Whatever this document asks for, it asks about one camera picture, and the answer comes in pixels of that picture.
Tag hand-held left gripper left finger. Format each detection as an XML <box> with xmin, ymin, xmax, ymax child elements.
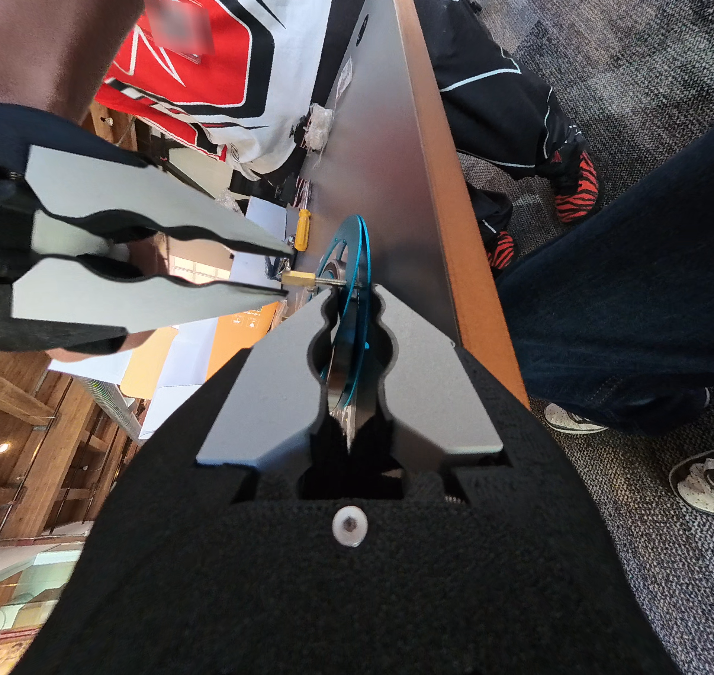
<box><xmin>195</xmin><ymin>287</ymin><xmax>342</xmax><ymax>500</ymax></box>

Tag white box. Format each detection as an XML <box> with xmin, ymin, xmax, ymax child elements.
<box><xmin>136</xmin><ymin>385</ymin><xmax>202</xmax><ymax>441</ymax></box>

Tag person's right hand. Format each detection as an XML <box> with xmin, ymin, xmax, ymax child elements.
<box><xmin>0</xmin><ymin>0</ymin><xmax>165</xmax><ymax>124</ymax></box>

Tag person's blue jeans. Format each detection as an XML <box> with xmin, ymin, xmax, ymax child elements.
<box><xmin>496</xmin><ymin>128</ymin><xmax>714</xmax><ymax>436</ymax></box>

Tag orange cardboard box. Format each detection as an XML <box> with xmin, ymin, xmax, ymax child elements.
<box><xmin>162</xmin><ymin>195</ymin><xmax>291</xmax><ymax>386</ymax></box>

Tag clear plastic bag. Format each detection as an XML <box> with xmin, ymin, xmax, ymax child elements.
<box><xmin>329</xmin><ymin>402</ymin><xmax>360</xmax><ymax>455</ymax></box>

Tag brass standoff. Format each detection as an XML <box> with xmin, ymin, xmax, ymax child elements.
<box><xmin>282</xmin><ymin>272</ymin><xmax>363</xmax><ymax>291</ymax></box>

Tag grey desk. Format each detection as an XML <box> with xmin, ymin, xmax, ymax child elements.
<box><xmin>245</xmin><ymin>0</ymin><xmax>531</xmax><ymax>410</ymax></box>

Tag person's sneaker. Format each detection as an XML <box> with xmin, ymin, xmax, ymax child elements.
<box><xmin>544</xmin><ymin>402</ymin><xmax>609</xmax><ymax>436</ymax></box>
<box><xmin>669</xmin><ymin>451</ymin><xmax>714</xmax><ymax>515</ymax></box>

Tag blue round metal turntable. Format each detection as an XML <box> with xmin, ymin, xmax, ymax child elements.
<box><xmin>315</xmin><ymin>214</ymin><xmax>372</xmax><ymax>408</ymax></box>

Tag white and tan carton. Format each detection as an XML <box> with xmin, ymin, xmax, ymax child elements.
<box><xmin>47</xmin><ymin>326</ymin><xmax>179</xmax><ymax>399</ymax></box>

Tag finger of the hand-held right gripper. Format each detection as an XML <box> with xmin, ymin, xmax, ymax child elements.
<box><xmin>24</xmin><ymin>145</ymin><xmax>295</xmax><ymax>258</ymax></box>
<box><xmin>10</xmin><ymin>253</ymin><xmax>290</xmax><ymax>334</ymax></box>

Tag clear bag of white parts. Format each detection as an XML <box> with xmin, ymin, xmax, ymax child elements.
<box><xmin>304</xmin><ymin>103</ymin><xmax>334</xmax><ymax>151</ymax></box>

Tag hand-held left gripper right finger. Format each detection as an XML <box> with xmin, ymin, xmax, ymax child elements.
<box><xmin>365</xmin><ymin>284</ymin><xmax>504</xmax><ymax>498</ymax></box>

